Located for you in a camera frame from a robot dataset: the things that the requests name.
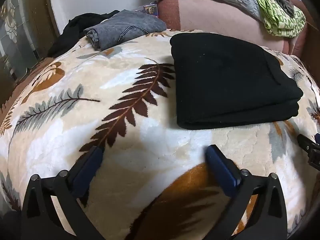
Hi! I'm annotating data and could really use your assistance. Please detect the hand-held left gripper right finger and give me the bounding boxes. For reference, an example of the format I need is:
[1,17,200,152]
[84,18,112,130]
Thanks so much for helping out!
[205,144,288,240]

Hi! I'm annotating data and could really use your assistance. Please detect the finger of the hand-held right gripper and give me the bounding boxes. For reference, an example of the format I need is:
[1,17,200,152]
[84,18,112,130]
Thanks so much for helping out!
[297,133,320,173]

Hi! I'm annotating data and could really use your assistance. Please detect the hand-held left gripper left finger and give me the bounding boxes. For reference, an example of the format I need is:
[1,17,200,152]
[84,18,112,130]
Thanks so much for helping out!
[21,145,106,240]

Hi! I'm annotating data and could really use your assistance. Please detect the black pants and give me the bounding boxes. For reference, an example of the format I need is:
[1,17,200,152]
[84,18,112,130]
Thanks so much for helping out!
[169,32,304,130]

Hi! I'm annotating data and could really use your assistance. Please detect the leaf printed blanket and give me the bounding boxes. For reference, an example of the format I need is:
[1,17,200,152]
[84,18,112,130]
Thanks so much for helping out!
[0,29,320,240]

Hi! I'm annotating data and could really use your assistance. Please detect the green printed cloth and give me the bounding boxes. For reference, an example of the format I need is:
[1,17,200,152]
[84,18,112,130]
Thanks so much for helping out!
[239,0,307,38]

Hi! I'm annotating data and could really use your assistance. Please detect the black crumpled cloth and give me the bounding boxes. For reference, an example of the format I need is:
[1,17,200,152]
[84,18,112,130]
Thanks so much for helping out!
[47,10,121,58]

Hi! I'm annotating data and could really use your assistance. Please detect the grey folded jeans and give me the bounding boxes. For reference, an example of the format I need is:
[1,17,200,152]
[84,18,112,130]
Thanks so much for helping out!
[83,9,167,52]

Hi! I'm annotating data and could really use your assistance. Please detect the wooden door with glass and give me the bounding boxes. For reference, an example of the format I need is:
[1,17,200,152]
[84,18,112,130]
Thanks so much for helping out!
[0,0,62,105]

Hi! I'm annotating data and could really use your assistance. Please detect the dark cloth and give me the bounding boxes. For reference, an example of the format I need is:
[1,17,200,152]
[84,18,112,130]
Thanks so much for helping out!
[259,0,296,16]

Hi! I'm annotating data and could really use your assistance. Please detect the pink upholstered headboard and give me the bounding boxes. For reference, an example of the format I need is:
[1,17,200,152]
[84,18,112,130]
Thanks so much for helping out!
[157,0,304,55]

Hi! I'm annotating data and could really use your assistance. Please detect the small colourful box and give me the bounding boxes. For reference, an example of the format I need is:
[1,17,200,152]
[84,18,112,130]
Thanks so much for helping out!
[143,3,160,18]

